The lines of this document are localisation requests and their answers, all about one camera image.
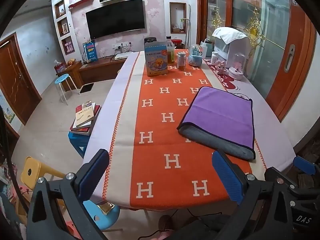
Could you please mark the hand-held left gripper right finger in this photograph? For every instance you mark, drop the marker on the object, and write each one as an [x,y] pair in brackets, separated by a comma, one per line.
[226,177]

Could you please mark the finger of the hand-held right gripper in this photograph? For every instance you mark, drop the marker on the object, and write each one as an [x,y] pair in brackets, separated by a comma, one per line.
[305,165]

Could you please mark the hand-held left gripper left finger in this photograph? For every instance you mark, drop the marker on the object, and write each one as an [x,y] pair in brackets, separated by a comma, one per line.
[93,173]

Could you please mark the purple and grey towel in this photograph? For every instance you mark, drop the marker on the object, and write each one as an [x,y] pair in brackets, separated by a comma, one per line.
[220,112]

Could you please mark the blue plastic bench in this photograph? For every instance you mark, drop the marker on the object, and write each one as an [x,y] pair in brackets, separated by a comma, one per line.
[78,142]

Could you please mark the light blue round stool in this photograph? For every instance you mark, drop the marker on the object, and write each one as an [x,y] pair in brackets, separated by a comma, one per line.
[102,216]

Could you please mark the stack of books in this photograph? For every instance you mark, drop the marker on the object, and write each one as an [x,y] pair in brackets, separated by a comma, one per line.
[86,118]

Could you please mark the yellow plastic chair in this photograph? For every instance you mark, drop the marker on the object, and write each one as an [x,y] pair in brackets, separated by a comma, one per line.
[33,171]

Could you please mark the orange H-pattern tablecloth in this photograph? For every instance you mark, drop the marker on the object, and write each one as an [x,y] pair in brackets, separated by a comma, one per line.
[112,110]

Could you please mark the orange letter-patterned table blanket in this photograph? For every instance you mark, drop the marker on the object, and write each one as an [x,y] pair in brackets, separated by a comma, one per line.
[160,140]

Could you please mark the black floor mat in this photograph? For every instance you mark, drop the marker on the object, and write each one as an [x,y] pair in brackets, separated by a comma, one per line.
[87,88]

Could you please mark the blue round stool white legs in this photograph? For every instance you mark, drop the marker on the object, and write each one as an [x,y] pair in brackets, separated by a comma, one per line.
[62,79]

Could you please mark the wooden television cabinet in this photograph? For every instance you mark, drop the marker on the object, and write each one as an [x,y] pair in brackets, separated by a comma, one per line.
[97,70]

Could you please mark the pink glass dome ornament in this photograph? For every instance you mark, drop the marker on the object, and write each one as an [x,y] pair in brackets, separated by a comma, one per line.
[237,67]

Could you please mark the pink figurine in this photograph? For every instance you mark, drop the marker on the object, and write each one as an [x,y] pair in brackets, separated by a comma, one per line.
[221,67]

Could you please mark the red tissue box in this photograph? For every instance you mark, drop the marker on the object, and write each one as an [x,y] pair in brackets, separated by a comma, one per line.
[60,68]

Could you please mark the fruit on cabinet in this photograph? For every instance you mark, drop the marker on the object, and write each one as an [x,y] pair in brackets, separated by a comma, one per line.
[70,62]

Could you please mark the small white jar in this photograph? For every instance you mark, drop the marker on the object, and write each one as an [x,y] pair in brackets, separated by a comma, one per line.
[214,58]

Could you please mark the white set-top box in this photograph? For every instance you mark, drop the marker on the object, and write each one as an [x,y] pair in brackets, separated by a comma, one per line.
[121,56]

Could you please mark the brown wooden door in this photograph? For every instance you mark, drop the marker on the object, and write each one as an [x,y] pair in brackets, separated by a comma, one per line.
[17,80]

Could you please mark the blue children's picture board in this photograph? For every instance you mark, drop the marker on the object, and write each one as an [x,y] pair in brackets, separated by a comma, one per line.
[89,52]

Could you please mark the brown spice jar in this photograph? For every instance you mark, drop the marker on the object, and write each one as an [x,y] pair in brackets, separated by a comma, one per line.
[181,61]

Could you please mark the blue snow globe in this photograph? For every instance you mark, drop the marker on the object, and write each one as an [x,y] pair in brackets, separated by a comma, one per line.
[195,55]

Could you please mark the blue duck-print book box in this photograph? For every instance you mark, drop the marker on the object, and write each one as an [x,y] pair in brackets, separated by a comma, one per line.
[156,58]

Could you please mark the wood-framed glass sliding door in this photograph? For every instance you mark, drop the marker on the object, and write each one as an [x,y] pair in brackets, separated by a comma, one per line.
[265,37]

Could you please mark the white covered countertop appliance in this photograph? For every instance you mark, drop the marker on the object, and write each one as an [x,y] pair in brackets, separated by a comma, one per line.
[228,42]

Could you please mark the oil bottle in plastic bag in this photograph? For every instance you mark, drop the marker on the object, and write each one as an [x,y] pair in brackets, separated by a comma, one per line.
[170,52]

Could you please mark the large gold hanging ornament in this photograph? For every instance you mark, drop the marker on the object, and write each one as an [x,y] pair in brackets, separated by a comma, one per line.
[254,31]

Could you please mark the black flat television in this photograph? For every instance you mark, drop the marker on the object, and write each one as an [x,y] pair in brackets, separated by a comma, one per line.
[115,17]

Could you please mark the small gold hanging ornament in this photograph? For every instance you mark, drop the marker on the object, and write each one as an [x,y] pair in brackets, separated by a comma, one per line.
[216,17]

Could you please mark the white wall power sockets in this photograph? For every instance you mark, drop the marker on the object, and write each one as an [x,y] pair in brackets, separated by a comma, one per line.
[121,45]

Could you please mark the red wall shelf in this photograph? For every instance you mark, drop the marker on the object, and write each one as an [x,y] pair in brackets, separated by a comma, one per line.
[80,2]

